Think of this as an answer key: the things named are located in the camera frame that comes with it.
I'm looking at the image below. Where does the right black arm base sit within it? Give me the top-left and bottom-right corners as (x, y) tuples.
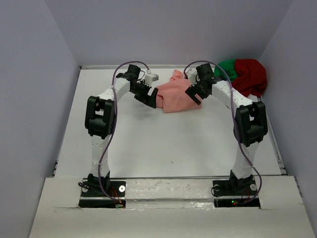
(211, 180), (261, 208)

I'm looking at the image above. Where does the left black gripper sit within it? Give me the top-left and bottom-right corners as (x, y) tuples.
(130, 81), (158, 109)

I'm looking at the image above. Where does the aluminium front rail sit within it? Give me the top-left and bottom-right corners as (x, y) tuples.
(110, 176), (230, 180)

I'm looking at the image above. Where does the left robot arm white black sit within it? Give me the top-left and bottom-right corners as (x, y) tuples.
(84, 61), (159, 200)

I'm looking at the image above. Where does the aluminium left side rail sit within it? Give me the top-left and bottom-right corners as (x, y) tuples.
(51, 159), (58, 178)

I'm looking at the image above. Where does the red t shirt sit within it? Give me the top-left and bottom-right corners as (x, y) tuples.
(232, 59), (267, 97)

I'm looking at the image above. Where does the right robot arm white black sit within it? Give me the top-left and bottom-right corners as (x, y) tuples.
(183, 61), (268, 198)

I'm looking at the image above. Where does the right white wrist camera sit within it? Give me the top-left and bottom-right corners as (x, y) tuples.
(185, 68), (197, 84)

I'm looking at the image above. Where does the pink t shirt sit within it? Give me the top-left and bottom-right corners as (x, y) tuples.
(156, 69), (203, 113)

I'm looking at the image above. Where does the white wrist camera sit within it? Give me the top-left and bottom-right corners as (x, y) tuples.
(185, 68), (197, 84)
(144, 73), (159, 87)

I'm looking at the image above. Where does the green t shirt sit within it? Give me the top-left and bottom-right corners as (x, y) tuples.
(214, 59), (238, 82)

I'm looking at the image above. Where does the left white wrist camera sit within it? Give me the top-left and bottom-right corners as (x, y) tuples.
(144, 73), (159, 87)

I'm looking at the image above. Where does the aluminium back rail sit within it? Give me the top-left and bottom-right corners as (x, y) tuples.
(79, 62), (215, 70)

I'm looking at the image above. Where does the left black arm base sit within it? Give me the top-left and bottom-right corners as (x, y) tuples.
(78, 179), (126, 209)

